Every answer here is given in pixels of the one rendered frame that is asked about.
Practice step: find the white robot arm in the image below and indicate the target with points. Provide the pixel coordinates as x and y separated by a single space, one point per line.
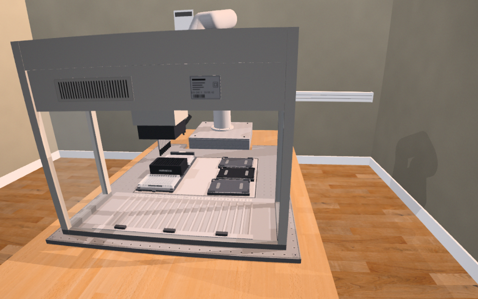
222 19

